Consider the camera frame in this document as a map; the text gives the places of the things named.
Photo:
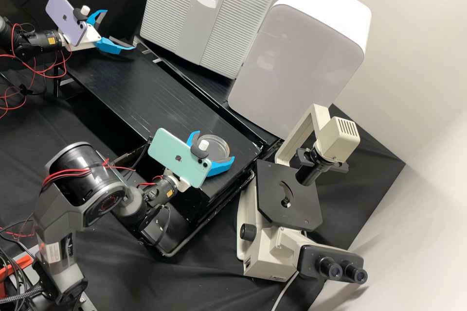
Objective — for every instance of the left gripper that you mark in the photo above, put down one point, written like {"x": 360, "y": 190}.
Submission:
{"x": 85, "y": 40}

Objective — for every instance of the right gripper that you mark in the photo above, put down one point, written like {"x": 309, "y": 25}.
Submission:
{"x": 183, "y": 185}

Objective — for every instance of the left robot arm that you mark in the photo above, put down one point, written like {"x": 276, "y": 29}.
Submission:
{"x": 36, "y": 42}

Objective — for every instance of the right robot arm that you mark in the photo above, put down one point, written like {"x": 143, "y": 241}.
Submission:
{"x": 69, "y": 194}

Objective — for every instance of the petri dish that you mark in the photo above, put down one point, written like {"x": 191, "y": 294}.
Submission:
{"x": 217, "y": 147}

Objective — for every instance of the black platform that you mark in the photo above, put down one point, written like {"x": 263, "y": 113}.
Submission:
{"x": 215, "y": 88}
{"x": 146, "y": 99}

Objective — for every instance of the incubator door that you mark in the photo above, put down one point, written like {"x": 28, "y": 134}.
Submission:
{"x": 175, "y": 8}

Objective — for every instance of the cream microscope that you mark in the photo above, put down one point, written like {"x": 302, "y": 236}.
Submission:
{"x": 270, "y": 223}

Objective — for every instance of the white box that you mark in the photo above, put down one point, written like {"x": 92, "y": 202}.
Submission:
{"x": 299, "y": 52}

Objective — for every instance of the right wrist camera phone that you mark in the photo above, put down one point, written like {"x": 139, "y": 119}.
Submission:
{"x": 171, "y": 158}

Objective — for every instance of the wrist camera phone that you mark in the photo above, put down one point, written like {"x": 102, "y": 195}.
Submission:
{"x": 64, "y": 15}
{"x": 171, "y": 158}

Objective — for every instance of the left wrist camera phone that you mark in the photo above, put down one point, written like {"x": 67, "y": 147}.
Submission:
{"x": 64, "y": 15}

